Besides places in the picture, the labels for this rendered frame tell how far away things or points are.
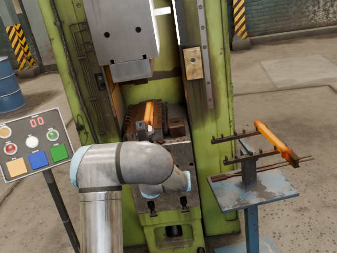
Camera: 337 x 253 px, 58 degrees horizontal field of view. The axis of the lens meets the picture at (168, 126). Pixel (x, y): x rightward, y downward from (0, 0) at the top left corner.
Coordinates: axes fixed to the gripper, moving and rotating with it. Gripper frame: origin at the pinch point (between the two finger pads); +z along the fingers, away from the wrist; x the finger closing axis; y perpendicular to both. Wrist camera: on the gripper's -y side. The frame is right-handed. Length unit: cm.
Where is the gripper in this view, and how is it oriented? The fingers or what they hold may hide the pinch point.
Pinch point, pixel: (146, 125)
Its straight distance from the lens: 161.7
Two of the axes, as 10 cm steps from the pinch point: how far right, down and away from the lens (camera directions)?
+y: 1.5, 8.9, 4.4
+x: 9.9, -1.4, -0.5
